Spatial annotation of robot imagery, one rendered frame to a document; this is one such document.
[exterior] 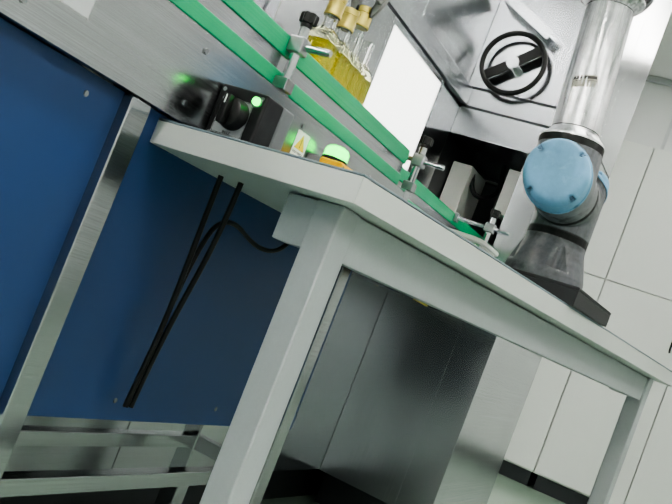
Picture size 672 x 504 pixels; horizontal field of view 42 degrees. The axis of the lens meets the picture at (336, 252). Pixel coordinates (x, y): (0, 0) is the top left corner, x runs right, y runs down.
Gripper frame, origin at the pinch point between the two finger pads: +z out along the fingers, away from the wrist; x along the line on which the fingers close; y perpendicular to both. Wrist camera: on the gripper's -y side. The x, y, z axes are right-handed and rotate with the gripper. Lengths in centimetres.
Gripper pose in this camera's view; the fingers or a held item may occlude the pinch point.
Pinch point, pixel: (365, 11)
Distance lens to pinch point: 188.5
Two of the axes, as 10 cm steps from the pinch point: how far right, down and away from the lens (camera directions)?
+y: -4.0, -2.1, -8.9
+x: 8.4, 3.0, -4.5
